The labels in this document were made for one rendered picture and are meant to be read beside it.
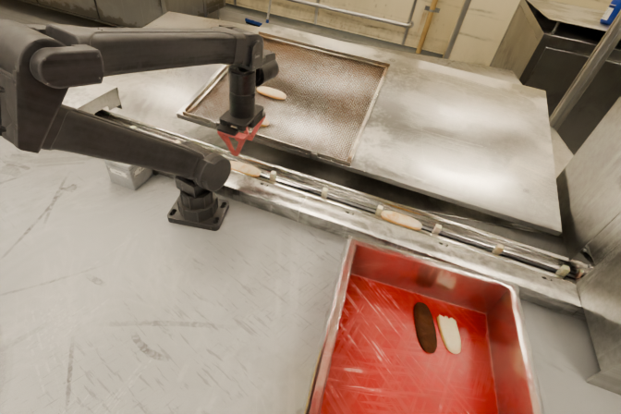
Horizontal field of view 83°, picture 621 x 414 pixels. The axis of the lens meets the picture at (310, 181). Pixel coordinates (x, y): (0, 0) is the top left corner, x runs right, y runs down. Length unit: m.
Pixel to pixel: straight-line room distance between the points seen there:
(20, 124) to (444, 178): 0.85
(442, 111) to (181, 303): 0.90
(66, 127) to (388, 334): 0.61
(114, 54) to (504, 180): 0.91
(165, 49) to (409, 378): 0.66
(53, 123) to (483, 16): 3.94
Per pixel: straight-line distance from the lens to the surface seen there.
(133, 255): 0.82
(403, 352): 0.72
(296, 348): 0.68
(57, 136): 0.52
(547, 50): 2.45
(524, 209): 1.01
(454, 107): 1.21
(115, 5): 3.93
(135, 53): 0.56
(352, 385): 0.67
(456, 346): 0.76
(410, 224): 0.86
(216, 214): 0.83
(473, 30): 4.18
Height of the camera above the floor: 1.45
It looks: 41 degrees down
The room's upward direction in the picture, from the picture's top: 9 degrees clockwise
